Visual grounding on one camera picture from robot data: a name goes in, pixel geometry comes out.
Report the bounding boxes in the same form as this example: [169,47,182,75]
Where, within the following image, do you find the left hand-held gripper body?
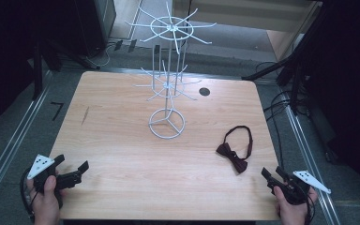
[26,154,83,209]

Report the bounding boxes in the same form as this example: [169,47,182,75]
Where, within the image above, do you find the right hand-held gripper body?
[266,170,332,206]

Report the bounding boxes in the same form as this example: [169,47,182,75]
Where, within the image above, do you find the person's right hand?
[273,185,319,225]

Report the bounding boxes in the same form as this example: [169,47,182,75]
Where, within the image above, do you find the person's left hand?
[26,174,68,225]

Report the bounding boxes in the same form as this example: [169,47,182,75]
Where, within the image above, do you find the dark red bow tie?
[216,125,254,175]

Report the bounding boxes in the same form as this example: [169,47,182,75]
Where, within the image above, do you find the black metal stand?
[241,3,329,115]

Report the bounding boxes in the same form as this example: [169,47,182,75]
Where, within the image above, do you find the black cabinet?
[74,0,117,58]

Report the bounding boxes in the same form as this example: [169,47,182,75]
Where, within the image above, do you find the aluminium floor rail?
[282,102,342,225]
[0,69,54,218]

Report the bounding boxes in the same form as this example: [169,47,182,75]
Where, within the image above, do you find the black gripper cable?
[306,200,317,225]
[19,168,36,223]

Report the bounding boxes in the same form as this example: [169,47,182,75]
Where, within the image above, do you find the black floor cables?
[255,60,310,168]

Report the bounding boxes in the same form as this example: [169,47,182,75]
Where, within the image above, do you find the white floor cable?
[84,42,113,68]

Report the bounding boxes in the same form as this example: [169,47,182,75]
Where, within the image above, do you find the white wire display rack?
[124,1,218,141]

